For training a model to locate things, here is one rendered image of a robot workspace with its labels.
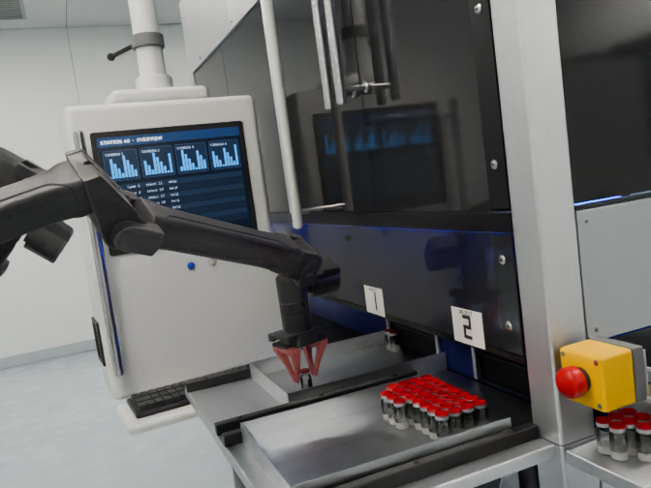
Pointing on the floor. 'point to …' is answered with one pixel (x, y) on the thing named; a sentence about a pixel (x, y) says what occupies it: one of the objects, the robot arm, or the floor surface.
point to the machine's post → (542, 222)
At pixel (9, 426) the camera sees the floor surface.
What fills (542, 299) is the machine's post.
